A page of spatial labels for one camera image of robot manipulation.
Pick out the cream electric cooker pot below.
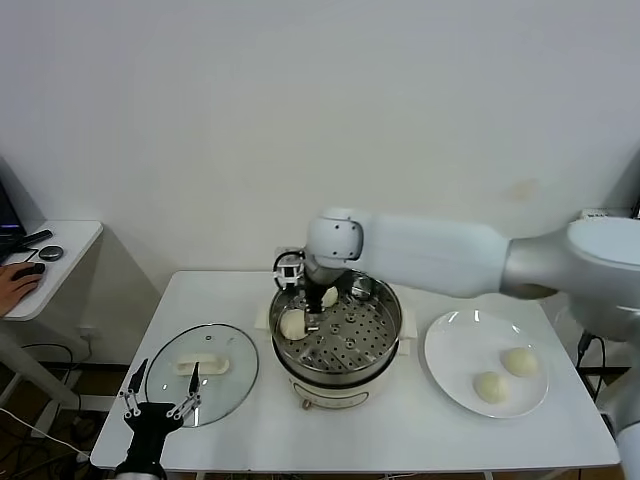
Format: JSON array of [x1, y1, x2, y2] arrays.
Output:
[[271, 335, 412, 412]]

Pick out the white side desk with label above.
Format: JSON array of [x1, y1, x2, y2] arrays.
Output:
[[579, 206, 632, 221]]

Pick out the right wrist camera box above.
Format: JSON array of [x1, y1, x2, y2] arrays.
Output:
[[272, 248, 307, 290]]

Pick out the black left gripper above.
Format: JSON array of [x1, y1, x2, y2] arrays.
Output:
[[118, 358, 203, 467]]

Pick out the white round plate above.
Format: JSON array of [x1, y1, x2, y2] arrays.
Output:
[[423, 309, 549, 419]]

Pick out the glass lid with cream handle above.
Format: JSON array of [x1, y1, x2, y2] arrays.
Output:
[[144, 323, 260, 429]]

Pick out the dark laptop with purple screen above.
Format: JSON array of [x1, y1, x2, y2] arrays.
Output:
[[0, 177, 26, 261]]

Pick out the white side desk with laptop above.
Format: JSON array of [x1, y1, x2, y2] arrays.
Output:
[[0, 219, 105, 431]]

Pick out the perforated steel steamer basket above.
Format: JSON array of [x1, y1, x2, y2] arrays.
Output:
[[253, 267, 418, 381]]

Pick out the black computer mouse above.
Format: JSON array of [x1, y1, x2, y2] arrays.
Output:
[[10, 263, 46, 282]]

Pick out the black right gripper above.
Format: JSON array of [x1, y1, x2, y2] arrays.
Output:
[[302, 279, 326, 335]]

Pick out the person's bare hand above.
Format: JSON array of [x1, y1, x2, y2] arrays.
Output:
[[0, 262, 44, 317]]

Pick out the black cable with adapter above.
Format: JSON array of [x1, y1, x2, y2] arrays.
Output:
[[577, 332, 606, 396]]

